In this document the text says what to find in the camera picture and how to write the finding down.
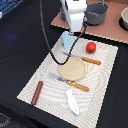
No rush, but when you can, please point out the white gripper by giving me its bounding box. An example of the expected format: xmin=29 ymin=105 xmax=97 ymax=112
xmin=65 ymin=9 xmax=88 ymax=36

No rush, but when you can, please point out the light blue toy carton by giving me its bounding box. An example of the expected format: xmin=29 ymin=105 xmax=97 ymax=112
xmin=61 ymin=31 xmax=74 ymax=48

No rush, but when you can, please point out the red toy tomato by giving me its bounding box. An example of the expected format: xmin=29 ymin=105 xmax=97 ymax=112
xmin=86 ymin=42 xmax=96 ymax=54

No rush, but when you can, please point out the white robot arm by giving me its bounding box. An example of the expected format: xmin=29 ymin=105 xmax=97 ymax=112
xmin=61 ymin=0 xmax=87 ymax=33

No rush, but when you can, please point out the small grey pot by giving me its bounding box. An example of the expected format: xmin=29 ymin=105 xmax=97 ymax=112
xmin=60 ymin=6 xmax=66 ymax=21

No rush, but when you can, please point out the large grey pot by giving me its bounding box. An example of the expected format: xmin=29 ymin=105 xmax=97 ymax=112
xmin=85 ymin=2 xmax=108 ymax=25

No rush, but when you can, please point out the beige bowl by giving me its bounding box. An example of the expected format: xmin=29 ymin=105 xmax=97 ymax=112
xmin=121 ymin=7 xmax=128 ymax=30

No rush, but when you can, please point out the round beige plate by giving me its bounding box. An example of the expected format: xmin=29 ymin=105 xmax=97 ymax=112
xmin=59 ymin=57 xmax=86 ymax=81

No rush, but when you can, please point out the beige woven placemat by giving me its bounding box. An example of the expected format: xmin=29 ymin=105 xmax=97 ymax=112
xmin=17 ymin=38 xmax=118 ymax=128

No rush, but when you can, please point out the black cable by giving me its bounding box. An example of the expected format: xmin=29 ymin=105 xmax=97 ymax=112
xmin=39 ymin=0 xmax=88 ymax=66

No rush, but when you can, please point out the knife with wooden handle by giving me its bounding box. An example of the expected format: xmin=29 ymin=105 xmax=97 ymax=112
xmin=61 ymin=50 xmax=102 ymax=66

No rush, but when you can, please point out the fork with wooden handle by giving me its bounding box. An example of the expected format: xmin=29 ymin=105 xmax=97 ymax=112
xmin=49 ymin=73 xmax=89 ymax=91

